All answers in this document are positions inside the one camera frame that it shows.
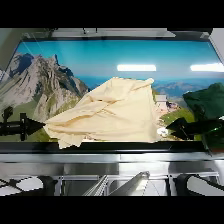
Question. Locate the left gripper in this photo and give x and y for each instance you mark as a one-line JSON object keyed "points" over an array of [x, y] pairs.
{"points": [[15, 128]]}

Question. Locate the cream shirt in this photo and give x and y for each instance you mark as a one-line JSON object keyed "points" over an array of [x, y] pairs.
{"points": [[113, 113]]}

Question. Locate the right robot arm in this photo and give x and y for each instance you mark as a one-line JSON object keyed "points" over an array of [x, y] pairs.
{"points": [[204, 185]]}

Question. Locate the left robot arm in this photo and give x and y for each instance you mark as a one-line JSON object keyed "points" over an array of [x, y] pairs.
{"points": [[31, 184]]}

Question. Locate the dark green garment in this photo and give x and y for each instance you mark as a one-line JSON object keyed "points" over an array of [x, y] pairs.
{"points": [[206, 100]]}

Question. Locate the silver frame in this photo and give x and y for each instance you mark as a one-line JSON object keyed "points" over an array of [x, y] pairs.
{"points": [[100, 163]]}

